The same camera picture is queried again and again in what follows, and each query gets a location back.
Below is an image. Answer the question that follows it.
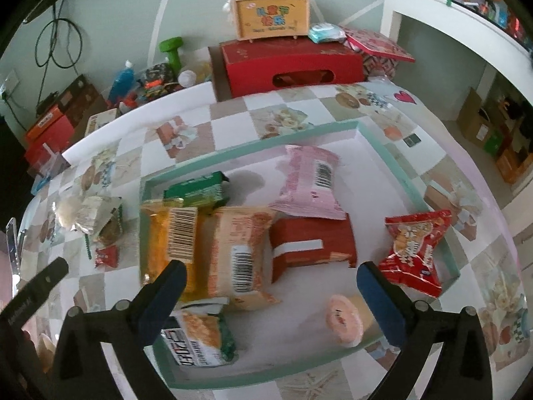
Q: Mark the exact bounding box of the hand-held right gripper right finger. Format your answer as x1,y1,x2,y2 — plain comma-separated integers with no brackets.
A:
356,261,494,400

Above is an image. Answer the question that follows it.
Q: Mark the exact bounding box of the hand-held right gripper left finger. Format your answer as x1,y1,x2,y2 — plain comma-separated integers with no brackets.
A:
50,259,187,400

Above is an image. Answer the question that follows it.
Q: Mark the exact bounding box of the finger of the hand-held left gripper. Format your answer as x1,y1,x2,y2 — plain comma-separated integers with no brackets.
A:
26,257,69,301

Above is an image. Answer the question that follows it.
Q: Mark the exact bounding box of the pink jelly cup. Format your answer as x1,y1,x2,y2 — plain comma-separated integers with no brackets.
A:
325,294,367,348

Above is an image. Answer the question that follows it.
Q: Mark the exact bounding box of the green and white snack packet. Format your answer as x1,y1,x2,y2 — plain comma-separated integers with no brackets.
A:
160,298,239,368

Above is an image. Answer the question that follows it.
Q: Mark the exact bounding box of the yellow snack packet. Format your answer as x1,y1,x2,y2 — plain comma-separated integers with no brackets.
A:
139,199,201,296

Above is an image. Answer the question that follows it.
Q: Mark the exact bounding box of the teal rimmed tray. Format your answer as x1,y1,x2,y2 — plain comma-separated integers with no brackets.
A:
139,119,461,390

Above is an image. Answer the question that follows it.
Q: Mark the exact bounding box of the pink snack packet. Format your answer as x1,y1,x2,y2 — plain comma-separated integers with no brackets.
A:
268,145,347,221

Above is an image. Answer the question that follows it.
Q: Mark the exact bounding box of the smartphone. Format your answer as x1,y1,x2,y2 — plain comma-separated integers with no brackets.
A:
5,217,23,284

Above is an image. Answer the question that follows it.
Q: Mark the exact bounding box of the small red snack packet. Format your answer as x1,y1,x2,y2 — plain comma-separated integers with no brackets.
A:
378,209,452,298

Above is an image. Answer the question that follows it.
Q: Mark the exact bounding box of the small red candy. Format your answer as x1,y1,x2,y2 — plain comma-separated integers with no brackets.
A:
94,245,118,268

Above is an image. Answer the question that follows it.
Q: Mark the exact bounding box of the bun in clear bag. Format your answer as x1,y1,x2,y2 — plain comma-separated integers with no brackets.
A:
54,194,90,232

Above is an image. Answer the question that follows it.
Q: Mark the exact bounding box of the silver wrapped pastry packet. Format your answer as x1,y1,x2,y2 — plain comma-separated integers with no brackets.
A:
77,195,124,246

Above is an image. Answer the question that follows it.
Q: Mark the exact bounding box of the printed checked tablecloth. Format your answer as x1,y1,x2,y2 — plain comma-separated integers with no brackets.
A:
17,81,525,400

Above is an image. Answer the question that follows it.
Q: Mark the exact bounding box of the orange bread packet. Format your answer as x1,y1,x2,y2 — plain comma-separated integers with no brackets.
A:
196,206,281,311

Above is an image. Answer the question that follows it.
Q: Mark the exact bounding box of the red bag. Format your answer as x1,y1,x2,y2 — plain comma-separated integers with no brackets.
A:
24,106,76,171

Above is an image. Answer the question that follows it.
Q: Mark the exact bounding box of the small yellow snack box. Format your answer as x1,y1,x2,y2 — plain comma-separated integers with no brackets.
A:
84,108,123,137

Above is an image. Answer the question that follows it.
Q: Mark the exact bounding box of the brown box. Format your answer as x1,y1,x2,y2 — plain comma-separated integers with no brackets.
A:
54,74,105,128

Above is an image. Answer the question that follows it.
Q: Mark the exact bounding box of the orange box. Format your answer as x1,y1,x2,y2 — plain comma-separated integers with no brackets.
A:
495,146,533,184

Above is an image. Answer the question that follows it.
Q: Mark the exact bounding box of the cardboard box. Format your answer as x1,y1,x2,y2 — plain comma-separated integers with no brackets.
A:
456,87,492,151

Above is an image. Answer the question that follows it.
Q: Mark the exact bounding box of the blue bottle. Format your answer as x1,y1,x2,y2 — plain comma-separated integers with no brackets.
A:
107,60,136,105

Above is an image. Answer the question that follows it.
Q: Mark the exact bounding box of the dark toy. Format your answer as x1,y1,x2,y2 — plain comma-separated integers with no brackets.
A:
135,62,184,101

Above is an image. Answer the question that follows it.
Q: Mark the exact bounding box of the patterned gift box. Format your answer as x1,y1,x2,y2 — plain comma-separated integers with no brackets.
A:
360,50,402,82

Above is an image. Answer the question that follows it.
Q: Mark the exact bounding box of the green dumbbell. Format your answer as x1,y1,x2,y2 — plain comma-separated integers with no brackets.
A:
159,37,184,71

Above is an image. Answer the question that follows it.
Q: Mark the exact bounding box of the red and pink printed box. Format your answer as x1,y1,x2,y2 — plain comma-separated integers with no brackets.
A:
343,27,416,64

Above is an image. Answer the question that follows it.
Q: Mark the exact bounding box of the long red box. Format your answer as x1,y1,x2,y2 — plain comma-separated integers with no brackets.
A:
208,38,367,101

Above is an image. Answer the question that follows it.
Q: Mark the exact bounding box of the light blue tissue pack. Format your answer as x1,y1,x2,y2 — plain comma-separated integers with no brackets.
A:
307,23,347,44

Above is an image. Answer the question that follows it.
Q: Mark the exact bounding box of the tan handbag shaped box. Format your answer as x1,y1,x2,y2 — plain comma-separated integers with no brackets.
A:
227,0,312,42

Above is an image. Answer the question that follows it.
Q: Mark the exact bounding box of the wall outlet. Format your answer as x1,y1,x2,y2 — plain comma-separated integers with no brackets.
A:
0,71,21,98

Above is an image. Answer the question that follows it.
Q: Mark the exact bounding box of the black cable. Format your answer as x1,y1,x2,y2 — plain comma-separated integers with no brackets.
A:
35,0,84,69

